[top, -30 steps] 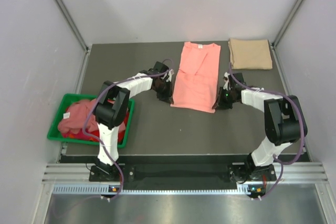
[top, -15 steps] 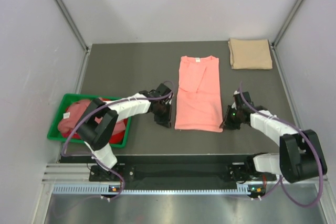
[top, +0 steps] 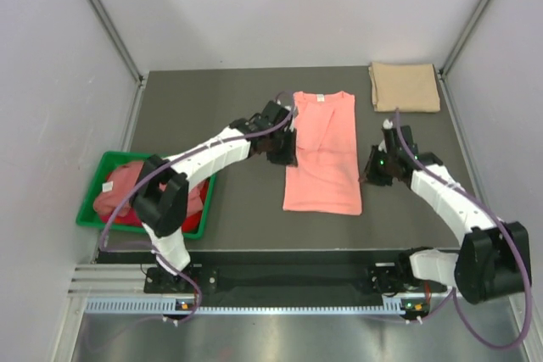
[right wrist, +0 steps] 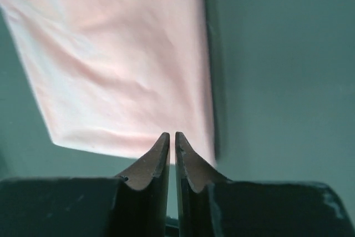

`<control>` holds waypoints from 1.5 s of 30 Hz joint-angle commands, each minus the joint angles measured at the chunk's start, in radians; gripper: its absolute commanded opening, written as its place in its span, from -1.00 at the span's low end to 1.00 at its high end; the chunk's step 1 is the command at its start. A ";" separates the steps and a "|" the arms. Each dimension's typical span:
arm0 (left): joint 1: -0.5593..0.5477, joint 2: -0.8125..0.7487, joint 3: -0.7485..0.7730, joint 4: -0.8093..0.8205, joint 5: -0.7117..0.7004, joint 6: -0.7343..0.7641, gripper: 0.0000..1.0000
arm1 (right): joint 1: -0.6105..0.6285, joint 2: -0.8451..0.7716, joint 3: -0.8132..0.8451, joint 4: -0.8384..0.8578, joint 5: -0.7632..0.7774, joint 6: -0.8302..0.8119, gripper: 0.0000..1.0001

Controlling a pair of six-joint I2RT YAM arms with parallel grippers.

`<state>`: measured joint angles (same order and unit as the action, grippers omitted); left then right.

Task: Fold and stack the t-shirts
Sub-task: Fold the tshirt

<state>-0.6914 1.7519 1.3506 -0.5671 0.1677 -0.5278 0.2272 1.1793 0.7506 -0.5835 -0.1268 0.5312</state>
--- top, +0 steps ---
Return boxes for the salmon pink t shirt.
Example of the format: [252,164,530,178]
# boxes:
[283,91,362,216]

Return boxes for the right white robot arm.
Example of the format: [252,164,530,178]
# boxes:
[363,120,532,304]

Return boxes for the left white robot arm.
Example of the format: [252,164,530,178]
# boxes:
[129,100,297,292]

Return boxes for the folded beige t shirt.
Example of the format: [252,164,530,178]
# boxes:
[368,62,440,113]

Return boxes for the red shirt in bin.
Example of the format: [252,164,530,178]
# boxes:
[114,180,210,232]

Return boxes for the dusty pink shirt in bin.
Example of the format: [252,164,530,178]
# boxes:
[92,160,206,222]

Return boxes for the green plastic bin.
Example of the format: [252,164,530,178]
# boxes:
[76,151,216,240]

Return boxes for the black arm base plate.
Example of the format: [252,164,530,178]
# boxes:
[143,258,423,307]

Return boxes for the slotted grey cable duct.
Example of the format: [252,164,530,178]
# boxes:
[85,298,406,315]

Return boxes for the aluminium frame rail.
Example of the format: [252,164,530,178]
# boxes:
[68,264,147,297]

